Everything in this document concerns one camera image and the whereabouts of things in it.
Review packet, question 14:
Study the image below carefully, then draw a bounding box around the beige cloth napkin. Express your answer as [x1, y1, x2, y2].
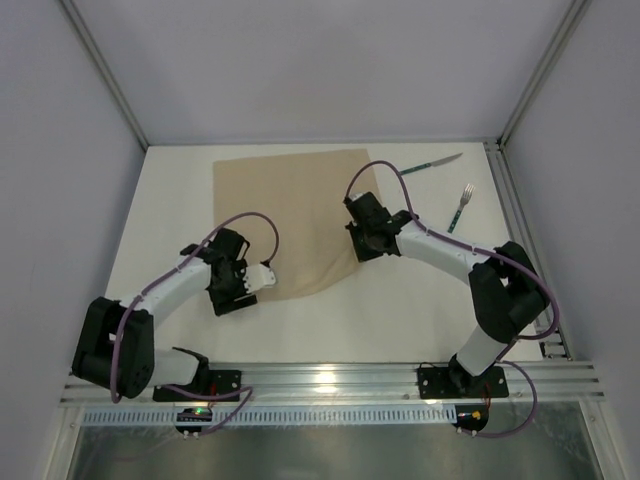
[213, 149, 379, 301]

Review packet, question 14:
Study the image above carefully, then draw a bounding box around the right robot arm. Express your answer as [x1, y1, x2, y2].
[344, 192, 550, 399]

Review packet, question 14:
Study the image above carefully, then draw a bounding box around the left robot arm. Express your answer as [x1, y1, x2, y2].
[71, 228, 275, 402]

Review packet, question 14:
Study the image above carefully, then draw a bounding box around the left black controller board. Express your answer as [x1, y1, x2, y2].
[174, 407, 213, 439]

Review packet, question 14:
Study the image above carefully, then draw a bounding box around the black controller board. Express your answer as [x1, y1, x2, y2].
[453, 404, 490, 435]
[174, 407, 213, 439]

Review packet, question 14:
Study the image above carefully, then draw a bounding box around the right black controller board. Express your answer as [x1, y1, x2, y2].
[453, 404, 490, 435]

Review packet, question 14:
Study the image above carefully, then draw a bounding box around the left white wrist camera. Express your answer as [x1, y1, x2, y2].
[243, 264, 277, 293]

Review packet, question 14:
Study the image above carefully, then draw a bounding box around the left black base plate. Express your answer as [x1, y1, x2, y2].
[152, 369, 242, 403]

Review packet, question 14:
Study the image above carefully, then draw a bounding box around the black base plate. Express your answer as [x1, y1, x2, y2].
[416, 364, 510, 400]
[152, 369, 242, 403]

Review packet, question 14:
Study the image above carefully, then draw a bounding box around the green handled fork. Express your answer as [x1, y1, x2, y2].
[447, 184, 475, 233]

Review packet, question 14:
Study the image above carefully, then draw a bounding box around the green handled knife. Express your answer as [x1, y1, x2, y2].
[399, 152, 463, 176]

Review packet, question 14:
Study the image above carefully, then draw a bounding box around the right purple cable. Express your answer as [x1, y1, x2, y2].
[346, 159, 561, 439]

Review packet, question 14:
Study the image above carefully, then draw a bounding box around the right side aluminium rail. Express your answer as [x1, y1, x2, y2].
[484, 139, 573, 361]

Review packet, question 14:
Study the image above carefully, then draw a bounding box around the aluminium mounting rail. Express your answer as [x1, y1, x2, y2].
[58, 360, 606, 407]

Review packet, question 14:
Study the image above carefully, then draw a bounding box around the slotted grey cable duct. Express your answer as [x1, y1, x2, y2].
[81, 403, 456, 428]

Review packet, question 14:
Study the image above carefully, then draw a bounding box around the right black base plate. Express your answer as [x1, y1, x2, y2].
[416, 364, 510, 400]

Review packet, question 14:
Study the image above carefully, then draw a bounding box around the right aluminium frame post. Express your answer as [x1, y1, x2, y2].
[498, 0, 592, 149]

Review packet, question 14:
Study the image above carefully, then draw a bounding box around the aluminium frame post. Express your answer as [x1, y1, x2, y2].
[498, 0, 592, 149]
[57, 0, 150, 152]

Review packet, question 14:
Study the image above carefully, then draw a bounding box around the left aluminium frame post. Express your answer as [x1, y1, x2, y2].
[57, 0, 150, 152]

